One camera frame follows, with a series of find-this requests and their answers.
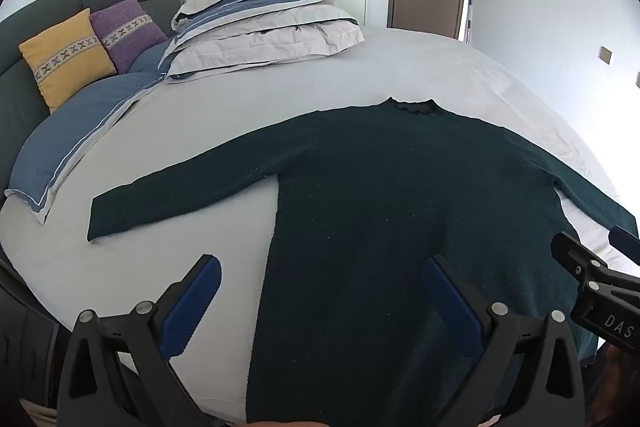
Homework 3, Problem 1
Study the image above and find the yellow patterned cushion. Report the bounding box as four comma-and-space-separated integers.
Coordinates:
19, 8, 117, 114

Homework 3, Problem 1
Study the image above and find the bed with white sheet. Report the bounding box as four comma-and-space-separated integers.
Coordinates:
0, 19, 640, 427

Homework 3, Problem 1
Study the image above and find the dark nightstand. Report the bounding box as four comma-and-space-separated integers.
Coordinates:
0, 264, 62, 410

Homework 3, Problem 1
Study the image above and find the dark green sweater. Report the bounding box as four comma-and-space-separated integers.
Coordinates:
87, 97, 638, 427

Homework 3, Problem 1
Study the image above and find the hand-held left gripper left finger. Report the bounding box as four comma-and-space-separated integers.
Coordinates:
57, 254, 223, 427

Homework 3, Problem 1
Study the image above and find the purple patterned cushion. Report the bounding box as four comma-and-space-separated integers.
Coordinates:
90, 0, 168, 74

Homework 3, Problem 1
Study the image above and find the grey-green upholstered headboard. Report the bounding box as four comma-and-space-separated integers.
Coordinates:
0, 0, 187, 192

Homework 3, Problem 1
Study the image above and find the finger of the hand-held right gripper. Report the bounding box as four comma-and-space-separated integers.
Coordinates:
551, 232, 621, 290
609, 226, 640, 265

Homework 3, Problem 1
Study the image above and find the blue pillow with grey border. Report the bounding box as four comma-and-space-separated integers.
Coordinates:
5, 41, 173, 226

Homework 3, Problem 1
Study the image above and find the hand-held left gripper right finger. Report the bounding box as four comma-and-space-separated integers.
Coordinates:
422, 254, 586, 427

